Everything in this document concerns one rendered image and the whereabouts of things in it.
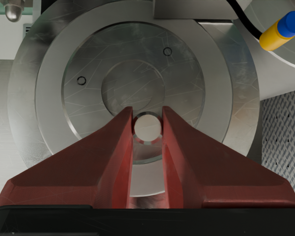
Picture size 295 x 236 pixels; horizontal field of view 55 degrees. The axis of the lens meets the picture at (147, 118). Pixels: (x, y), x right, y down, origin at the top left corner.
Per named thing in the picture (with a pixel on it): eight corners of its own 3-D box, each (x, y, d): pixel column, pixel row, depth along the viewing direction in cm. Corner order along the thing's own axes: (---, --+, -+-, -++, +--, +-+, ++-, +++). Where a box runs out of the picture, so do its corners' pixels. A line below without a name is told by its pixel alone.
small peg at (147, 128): (158, 106, 12) (169, 138, 12) (155, 112, 14) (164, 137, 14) (126, 117, 12) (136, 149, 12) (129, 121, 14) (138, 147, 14)
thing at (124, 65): (177, 0, 15) (226, 136, 14) (173, 16, 17) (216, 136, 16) (40, 46, 15) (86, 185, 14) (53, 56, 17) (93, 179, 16)
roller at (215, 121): (245, 14, 17) (220, 210, 16) (182, 88, 43) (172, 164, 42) (51, -16, 17) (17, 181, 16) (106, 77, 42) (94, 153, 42)
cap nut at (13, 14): (19, -8, 48) (18, 18, 48) (28, 2, 52) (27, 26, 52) (-2, -9, 48) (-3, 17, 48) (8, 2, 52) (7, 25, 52)
